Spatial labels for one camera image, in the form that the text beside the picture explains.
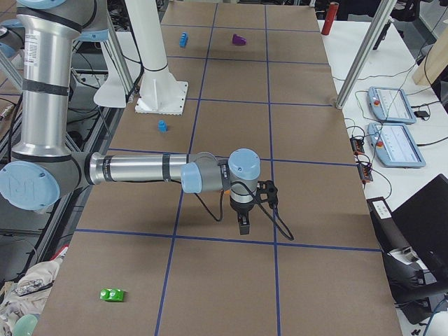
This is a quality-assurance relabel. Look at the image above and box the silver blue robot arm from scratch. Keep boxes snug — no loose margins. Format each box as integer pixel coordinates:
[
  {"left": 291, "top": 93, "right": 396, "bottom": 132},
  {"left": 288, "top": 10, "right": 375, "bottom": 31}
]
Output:
[
  {"left": 1, "top": 18, "right": 25, "bottom": 58},
  {"left": 1, "top": 1, "right": 260, "bottom": 235}
]

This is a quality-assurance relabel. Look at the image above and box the purple trapezoid block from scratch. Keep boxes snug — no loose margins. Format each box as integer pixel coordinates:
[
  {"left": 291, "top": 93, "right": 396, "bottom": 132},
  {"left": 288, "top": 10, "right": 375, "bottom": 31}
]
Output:
[{"left": 232, "top": 34, "right": 247, "bottom": 46}]

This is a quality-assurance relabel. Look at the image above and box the upper teach pendant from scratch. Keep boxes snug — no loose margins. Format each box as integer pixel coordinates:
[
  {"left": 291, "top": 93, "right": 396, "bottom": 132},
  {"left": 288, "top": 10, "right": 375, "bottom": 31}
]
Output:
[{"left": 367, "top": 87, "right": 417, "bottom": 125}]

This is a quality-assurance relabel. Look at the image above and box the aluminium frame post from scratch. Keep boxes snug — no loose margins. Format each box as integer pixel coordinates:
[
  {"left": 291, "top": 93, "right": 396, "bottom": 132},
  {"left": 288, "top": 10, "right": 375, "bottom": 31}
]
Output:
[{"left": 335, "top": 0, "right": 397, "bottom": 109}]

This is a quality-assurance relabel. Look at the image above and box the blue block near pedestal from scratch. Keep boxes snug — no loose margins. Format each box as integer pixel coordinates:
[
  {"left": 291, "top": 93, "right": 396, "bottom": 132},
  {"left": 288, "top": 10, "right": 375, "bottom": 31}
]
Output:
[{"left": 157, "top": 120, "right": 168, "bottom": 132}]

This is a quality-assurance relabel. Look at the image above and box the lower teach pendant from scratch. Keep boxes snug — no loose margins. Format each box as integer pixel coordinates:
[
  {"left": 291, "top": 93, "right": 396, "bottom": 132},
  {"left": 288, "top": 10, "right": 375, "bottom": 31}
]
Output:
[{"left": 367, "top": 122, "right": 426, "bottom": 168}]

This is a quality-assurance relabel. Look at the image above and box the teach pendant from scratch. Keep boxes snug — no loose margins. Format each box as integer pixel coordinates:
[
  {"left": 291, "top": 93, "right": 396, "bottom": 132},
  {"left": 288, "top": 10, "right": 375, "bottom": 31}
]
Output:
[
  {"left": 367, "top": 122, "right": 426, "bottom": 168},
  {"left": 367, "top": 87, "right": 417, "bottom": 125}
]

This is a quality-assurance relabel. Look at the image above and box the orange electronics board lower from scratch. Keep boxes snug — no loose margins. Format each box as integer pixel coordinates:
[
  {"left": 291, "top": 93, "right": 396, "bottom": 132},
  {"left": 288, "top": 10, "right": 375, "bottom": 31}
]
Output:
[{"left": 357, "top": 163, "right": 373, "bottom": 184}]

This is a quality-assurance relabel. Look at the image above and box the blue block far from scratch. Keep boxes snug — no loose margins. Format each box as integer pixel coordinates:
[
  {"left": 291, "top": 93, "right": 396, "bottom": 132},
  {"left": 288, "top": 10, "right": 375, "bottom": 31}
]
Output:
[{"left": 179, "top": 31, "right": 188, "bottom": 48}]

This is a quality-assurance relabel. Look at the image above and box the crumpled cloth bag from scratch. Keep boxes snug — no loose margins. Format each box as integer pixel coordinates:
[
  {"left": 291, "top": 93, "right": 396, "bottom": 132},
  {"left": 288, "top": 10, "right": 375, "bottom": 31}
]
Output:
[{"left": 1, "top": 259, "right": 62, "bottom": 335}]

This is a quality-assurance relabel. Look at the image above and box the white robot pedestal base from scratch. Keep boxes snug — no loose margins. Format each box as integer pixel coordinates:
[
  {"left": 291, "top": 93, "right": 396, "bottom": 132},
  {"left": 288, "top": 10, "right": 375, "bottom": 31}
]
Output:
[{"left": 125, "top": 0, "right": 188, "bottom": 115}]

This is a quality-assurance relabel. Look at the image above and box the black laptop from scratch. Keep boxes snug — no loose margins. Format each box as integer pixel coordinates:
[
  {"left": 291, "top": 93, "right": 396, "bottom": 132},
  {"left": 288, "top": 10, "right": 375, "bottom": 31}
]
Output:
[{"left": 392, "top": 174, "right": 447, "bottom": 280}]

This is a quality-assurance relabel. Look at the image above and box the green block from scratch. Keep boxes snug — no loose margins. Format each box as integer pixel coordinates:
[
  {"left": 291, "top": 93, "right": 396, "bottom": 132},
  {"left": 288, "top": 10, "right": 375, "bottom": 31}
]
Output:
[{"left": 99, "top": 288, "right": 125, "bottom": 302}]

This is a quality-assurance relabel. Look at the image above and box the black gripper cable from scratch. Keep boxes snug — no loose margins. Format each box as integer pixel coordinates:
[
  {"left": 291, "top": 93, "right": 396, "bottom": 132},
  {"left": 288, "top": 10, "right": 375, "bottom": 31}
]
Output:
[{"left": 194, "top": 181, "right": 295, "bottom": 242}]

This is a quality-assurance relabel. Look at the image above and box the black box with label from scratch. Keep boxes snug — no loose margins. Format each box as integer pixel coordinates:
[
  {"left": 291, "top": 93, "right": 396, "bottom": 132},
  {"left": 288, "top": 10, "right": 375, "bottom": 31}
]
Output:
[{"left": 366, "top": 197, "right": 427, "bottom": 270}]

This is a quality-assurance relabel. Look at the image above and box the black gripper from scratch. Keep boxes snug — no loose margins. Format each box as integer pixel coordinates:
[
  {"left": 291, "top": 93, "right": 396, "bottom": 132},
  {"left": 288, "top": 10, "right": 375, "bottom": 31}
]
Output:
[{"left": 230, "top": 190, "right": 254, "bottom": 235}]

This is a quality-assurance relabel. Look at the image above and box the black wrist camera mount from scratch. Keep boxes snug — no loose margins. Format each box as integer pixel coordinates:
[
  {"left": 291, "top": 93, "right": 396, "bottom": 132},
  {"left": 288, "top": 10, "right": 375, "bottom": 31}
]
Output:
[{"left": 255, "top": 180, "right": 279, "bottom": 209}]

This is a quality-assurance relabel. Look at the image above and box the orange electronics board upper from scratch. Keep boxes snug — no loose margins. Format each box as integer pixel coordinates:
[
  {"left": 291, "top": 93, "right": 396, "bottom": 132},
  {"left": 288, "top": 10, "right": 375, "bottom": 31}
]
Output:
[{"left": 350, "top": 137, "right": 365, "bottom": 155}]

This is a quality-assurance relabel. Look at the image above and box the red cylinder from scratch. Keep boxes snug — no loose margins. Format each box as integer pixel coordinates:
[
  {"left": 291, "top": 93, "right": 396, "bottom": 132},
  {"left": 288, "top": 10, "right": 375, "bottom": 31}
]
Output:
[{"left": 321, "top": 1, "right": 339, "bottom": 36}]

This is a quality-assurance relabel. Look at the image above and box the orange electronics board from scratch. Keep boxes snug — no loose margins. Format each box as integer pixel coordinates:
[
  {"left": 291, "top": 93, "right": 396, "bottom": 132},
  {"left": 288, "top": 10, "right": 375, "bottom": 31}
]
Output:
[
  {"left": 357, "top": 163, "right": 373, "bottom": 184},
  {"left": 350, "top": 137, "right": 365, "bottom": 155}
]

